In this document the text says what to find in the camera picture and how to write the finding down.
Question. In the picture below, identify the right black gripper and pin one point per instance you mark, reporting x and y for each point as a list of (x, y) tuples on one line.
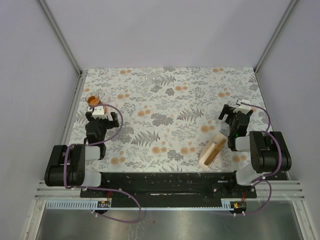
[(226, 110)]

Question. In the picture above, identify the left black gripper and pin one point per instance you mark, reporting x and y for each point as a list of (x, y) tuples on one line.
[(88, 115)]

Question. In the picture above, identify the orange glass carafe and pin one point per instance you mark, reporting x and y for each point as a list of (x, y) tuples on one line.
[(93, 99)]

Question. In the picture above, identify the coffee filter box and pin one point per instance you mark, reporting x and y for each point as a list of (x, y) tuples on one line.
[(217, 138)]

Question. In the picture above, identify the clear glass dripper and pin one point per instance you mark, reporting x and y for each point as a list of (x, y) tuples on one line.
[(153, 78)]

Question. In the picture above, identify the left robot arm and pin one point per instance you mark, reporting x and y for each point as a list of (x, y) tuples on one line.
[(67, 165)]

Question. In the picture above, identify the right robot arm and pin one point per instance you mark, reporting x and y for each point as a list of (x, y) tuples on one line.
[(269, 153)]

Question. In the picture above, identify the stack of brown filters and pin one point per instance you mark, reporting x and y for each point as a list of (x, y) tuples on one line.
[(217, 148)]

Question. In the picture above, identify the floral table mat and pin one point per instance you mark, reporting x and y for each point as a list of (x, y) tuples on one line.
[(166, 126)]

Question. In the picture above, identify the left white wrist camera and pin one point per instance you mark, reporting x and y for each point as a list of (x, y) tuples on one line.
[(98, 112)]

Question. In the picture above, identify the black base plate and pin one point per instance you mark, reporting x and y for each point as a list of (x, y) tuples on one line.
[(170, 190)]

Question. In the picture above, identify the aluminium front rail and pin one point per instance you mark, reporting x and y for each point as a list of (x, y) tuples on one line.
[(290, 190)]

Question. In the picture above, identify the left aluminium frame post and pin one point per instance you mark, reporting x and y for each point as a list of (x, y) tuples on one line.
[(57, 31)]

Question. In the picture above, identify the aluminium frame post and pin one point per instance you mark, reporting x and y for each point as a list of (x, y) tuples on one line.
[(57, 31), (276, 34)]

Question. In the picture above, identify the white slotted cable duct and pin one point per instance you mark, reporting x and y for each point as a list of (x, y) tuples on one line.
[(225, 205)]

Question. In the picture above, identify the right aluminium frame post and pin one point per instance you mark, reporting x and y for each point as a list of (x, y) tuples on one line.
[(276, 34)]

